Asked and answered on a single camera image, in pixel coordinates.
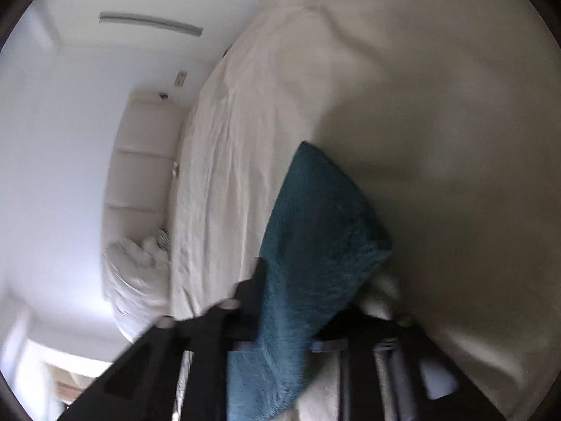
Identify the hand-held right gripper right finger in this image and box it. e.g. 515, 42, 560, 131
311, 305, 509, 421

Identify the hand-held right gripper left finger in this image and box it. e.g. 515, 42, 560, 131
57, 258, 267, 421

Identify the teal fleece cloth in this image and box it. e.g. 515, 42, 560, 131
225, 140, 393, 421

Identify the white pillow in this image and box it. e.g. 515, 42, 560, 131
102, 237, 174, 345

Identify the beige headboard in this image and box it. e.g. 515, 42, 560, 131
103, 90, 190, 255

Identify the bed with white sheet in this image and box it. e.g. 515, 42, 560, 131
169, 0, 561, 421

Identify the long ceiling light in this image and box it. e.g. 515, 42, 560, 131
98, 11, 205, 37

